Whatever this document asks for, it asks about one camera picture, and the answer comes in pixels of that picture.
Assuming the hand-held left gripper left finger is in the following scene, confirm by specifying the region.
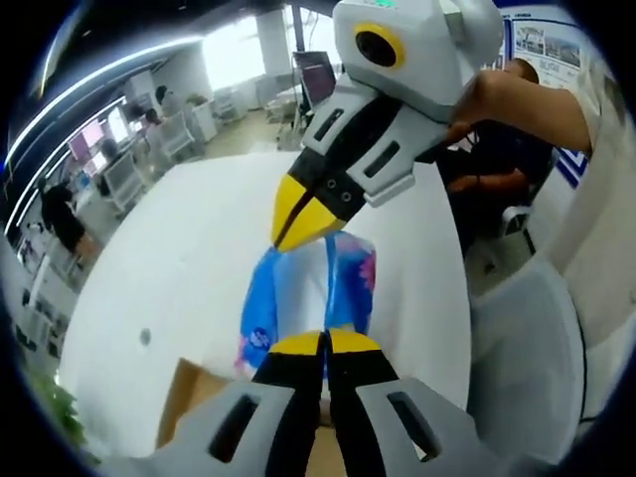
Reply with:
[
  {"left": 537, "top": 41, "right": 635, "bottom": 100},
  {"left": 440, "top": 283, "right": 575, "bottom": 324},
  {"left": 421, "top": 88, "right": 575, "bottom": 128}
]
[{"left": 101, "top": 329, "right": 325, "bottom": 477}]

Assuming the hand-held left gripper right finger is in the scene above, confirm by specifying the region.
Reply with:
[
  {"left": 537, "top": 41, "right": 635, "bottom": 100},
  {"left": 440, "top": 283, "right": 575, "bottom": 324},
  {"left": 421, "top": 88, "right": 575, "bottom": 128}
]
[{"left": 325, "top": 327, "right": 556, "bottom": 477}]

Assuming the brown cardboard shoe box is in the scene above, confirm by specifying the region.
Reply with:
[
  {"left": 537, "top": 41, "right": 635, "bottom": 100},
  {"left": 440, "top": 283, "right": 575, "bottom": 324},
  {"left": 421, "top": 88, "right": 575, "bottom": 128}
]
[{"left": 153, "top": 356, "right": 349, "bottom": 477}]

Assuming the blue floral tissue pack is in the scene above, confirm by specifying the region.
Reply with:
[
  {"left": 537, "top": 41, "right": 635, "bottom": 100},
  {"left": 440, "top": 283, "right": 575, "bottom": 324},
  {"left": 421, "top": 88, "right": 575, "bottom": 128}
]
[{"left": 233, "top": 231, "right": 379, "bottom": 384}]

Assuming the person's right hand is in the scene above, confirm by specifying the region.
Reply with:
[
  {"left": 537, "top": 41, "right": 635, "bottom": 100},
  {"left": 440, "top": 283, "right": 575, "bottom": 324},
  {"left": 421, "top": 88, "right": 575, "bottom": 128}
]
[{"left": 444, "top": 69, "right": 514, "bottom": 146}]

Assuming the purple screen monitor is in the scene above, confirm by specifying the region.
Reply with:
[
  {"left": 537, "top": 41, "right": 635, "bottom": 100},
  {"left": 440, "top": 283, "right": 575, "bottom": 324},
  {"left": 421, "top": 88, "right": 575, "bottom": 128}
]
[{"left": 291, "top": 49, "right": 339, "bottom": 113}]

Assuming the grey mesh office chair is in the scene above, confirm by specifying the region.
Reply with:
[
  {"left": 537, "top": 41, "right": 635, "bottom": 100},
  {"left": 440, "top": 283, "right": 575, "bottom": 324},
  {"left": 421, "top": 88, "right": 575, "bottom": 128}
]
[{"left": 469, "top": 252, "right": 590, "bottom": 438}]

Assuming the green potted plant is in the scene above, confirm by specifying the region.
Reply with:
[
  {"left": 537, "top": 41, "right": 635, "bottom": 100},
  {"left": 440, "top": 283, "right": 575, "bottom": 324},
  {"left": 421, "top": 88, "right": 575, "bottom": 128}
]
[{"left": 29, "top": 372, "right": 93, "bottom": 463}]

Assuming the white office chair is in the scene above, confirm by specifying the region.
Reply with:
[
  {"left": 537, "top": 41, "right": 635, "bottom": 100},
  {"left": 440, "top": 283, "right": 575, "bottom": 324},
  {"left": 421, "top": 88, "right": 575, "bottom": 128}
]
[{"left": 101, "top": 151, "right": 148, "bottom": 215}]

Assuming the person in beige shirt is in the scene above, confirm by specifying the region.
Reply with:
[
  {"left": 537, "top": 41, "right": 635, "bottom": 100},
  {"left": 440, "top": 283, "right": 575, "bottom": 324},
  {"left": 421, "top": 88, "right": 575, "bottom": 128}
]
[{"left": 560, "top": 44, "right": 636, "bottom": 423}]

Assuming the curved ceiling light strip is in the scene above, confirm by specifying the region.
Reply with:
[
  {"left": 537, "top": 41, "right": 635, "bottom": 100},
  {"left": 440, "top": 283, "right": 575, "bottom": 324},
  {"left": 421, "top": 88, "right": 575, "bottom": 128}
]
[{"left": 4, "top": 34, "right": 210, "bottom": 165}]

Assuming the pink screen monitor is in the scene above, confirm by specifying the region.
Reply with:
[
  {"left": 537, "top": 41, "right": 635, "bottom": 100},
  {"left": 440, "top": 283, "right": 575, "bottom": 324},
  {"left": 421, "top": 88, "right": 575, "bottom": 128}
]
[{"left": 67, "top": 123, "right": 108, "bottom": 170}]

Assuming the wall poster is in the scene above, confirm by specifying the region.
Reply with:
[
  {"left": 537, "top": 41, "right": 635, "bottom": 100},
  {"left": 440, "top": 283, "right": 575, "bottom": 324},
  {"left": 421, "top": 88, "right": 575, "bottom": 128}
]
[{"left": 499, "top": 4, "right": 585, "bottom": 88}]

